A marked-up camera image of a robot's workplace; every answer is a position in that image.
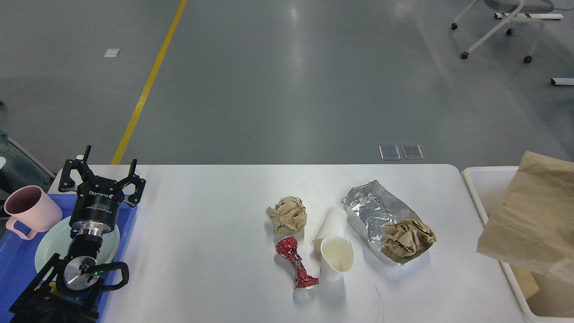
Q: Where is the brown paper bag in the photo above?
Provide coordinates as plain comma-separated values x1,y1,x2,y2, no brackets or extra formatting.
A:
476,152,574,284

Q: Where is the pink mug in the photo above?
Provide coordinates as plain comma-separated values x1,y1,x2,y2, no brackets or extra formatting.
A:
4,185,63,240

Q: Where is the cardboard piece in bin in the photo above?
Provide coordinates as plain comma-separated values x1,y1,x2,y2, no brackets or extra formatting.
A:
510,266,540,299

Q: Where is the white floor bar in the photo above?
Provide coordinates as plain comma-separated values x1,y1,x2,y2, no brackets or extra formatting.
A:
551,77,574,86

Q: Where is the brown paper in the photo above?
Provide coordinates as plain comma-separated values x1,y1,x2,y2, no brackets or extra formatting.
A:
382,219,437,258

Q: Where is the lying white paper cup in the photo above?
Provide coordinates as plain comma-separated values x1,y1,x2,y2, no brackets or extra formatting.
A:
312,207,347,251

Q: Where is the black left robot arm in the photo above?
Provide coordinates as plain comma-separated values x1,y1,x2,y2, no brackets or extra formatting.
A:
9,145,146,323

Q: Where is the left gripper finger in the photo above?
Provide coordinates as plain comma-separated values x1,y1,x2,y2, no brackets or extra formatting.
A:
58,144,99,194
107,159,146,207

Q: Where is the crushed red can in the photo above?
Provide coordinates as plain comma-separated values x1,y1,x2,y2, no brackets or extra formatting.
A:
275,236,320,289

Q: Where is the crumpled brown paper ball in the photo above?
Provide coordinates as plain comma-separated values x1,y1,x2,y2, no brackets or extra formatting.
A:
266,196,307,236

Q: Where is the left floor outlet cover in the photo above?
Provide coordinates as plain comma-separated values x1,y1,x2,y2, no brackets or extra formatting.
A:
378,145,401,160

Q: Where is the white office chair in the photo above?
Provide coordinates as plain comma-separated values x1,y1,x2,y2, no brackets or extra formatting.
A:
461,0,554,64

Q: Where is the floor outlet cover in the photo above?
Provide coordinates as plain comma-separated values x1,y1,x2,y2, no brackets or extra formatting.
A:
401,144,424,160
378,145,401,160

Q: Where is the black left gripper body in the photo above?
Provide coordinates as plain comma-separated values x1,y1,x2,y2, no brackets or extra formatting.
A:
69,178,124,234

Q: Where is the person in jeans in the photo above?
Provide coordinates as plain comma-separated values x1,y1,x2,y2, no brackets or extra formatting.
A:
0,131,55,196

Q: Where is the upright white paper cup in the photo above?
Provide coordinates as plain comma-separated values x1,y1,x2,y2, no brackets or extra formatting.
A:
320,236,355,281

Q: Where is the light green plate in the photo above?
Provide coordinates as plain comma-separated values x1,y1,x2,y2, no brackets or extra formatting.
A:
35,217,120,272

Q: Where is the aluminium foil tray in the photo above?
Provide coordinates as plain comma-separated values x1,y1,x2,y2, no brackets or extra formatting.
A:
341,180,432,265

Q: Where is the white plastic bin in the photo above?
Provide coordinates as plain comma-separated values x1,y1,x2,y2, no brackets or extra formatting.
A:
461,166,574,323

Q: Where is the right floor outlet cover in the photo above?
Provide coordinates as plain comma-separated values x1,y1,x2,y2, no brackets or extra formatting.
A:
401,144,424,160

